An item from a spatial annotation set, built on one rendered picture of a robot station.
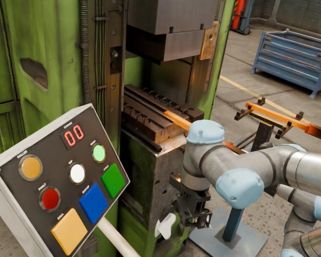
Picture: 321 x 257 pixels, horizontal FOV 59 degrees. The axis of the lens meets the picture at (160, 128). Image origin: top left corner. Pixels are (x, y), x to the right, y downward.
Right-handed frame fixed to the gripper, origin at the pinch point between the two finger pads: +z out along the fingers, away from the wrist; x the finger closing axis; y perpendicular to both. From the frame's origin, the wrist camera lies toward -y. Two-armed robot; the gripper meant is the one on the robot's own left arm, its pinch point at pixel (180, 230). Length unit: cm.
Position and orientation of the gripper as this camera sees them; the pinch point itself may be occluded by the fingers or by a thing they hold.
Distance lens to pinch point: 84.6
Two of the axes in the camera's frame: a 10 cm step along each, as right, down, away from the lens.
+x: 9.5, -0.7, 3.0
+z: -1.0, 8.5, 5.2
